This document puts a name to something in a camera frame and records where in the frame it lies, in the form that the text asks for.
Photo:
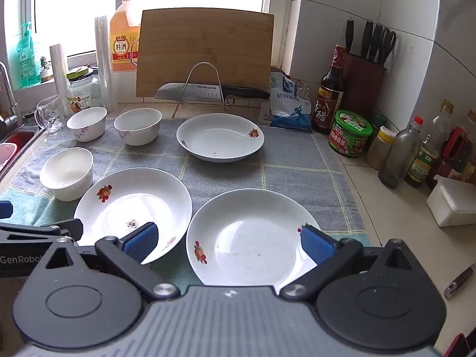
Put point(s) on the white and blue salt bag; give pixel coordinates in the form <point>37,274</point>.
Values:
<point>290,108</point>

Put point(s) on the glass bottle with red cap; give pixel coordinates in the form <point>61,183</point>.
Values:
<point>398,156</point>

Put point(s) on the steel sink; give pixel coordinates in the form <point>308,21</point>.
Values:
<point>29,134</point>

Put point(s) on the dark vinegar bottle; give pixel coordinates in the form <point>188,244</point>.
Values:
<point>327,96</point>

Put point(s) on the red sauce bottle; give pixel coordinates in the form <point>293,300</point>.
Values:
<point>453,148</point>

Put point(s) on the glass jar with green lid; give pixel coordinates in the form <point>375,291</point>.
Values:
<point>82,93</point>

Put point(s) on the red basin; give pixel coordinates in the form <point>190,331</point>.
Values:
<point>7,148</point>

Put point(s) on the white fruit-print plate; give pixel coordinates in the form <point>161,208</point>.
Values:
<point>219,134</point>
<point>122,200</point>
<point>241,238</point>

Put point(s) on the dark brown knife block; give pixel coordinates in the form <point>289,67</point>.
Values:
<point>362,85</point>

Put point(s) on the small cooking oil bottle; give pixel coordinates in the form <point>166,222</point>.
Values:
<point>422,163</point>

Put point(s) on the bamboo cutting board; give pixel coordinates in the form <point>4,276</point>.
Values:
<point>204,41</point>

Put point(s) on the metal faucet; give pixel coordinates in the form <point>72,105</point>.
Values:
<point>9,96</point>

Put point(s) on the dark jar with green cap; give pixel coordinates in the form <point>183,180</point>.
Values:
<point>379,121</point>

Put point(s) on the small potted plant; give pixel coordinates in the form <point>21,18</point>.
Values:
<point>45,70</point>

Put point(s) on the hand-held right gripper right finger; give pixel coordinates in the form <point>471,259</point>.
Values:
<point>316,245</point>

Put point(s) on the grey checked cloth mat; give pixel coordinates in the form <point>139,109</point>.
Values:
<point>290,171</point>

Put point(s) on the clear glass cup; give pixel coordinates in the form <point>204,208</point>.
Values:
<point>50,115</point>

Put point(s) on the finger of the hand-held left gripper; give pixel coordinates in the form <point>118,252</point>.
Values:
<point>55,228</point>
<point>4,209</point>

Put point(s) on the green-lid sauce tub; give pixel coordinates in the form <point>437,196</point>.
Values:
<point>349,137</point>

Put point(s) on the yellow cooking wine jug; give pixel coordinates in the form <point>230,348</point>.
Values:
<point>122,44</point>

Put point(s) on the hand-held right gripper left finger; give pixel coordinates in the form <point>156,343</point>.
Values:
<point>141,243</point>

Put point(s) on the green dish soap bottle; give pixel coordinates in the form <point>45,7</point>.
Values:
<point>28,63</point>

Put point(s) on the white plastic box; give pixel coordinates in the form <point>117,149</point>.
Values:
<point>450,204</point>

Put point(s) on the yellow-lid spice jar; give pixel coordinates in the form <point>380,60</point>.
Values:
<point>379,148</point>

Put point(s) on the red object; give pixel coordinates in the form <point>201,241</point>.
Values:
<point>455,346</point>

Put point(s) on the tall clear plastic wrap roll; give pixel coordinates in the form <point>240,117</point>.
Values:
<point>105,63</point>

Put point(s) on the white pink-flower bowl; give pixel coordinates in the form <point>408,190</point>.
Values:
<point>87,126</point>
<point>137,132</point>
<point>67,186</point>

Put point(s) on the metal binder clips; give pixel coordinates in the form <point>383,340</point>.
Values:
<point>303,89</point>

